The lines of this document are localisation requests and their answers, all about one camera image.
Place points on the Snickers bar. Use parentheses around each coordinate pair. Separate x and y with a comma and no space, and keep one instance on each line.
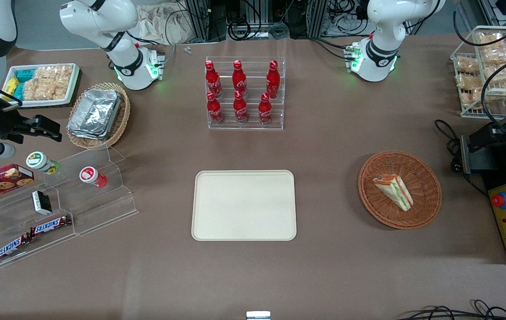
(10,248)
(50,225)

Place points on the stacked foil containers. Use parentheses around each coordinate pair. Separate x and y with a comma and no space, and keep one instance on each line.
(95,113)

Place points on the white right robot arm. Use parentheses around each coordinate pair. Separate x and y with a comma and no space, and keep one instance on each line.
(101,22)

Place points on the red cola bottle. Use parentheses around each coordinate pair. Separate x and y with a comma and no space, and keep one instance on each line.
(240,108)
(214,109)
(239,79)
(211,80)
(264,110)
(272,80)

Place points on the yellow snack box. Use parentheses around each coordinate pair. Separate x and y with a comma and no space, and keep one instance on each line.
(10,86)

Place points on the clear acrylic bottle rack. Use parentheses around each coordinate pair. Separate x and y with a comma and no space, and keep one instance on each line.
(252,113)

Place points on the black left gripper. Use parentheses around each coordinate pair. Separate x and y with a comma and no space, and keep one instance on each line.
(486,156)

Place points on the aluminium frame post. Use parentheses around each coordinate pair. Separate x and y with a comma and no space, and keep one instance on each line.
(316,18)
(198,20)

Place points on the plastic-wrapped triangle sandwich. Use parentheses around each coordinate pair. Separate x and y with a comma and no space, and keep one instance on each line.
(394,190)

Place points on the small black box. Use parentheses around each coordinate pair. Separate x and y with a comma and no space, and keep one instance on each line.
(41,202)

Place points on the teal snack box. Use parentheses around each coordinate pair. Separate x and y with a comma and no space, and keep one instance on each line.
(25,74)

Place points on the green-lidded cup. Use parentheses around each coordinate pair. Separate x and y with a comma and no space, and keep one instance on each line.
(39,161)

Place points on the white snack tray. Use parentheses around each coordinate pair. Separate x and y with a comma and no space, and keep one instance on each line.
(74,86)

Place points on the cream rectangular tray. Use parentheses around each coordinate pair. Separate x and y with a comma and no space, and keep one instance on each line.
(244,205)

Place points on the round brown wicker basket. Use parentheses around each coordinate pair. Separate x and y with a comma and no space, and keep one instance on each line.
(421,178)

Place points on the red cookie box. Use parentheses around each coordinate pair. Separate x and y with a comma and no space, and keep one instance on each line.
(1,182)

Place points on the clear acrylic step shelf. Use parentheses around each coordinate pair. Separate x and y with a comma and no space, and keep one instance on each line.
(97,209)

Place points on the clear bag of crackers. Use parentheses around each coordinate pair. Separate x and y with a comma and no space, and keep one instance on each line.
(48,82)

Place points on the small white block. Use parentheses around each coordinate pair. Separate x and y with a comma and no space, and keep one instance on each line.
(258,315)

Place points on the beige cloth bag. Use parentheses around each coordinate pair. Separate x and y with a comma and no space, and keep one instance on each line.
(164,24)

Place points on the red-lidded cup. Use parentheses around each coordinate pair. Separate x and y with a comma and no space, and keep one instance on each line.
(90,175)

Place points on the oval light wicker basket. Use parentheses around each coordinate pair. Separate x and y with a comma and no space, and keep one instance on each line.
(121,120)

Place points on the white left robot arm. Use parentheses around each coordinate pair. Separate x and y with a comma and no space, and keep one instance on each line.
(379,42)

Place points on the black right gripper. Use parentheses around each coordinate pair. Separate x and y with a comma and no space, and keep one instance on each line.
(5,124)

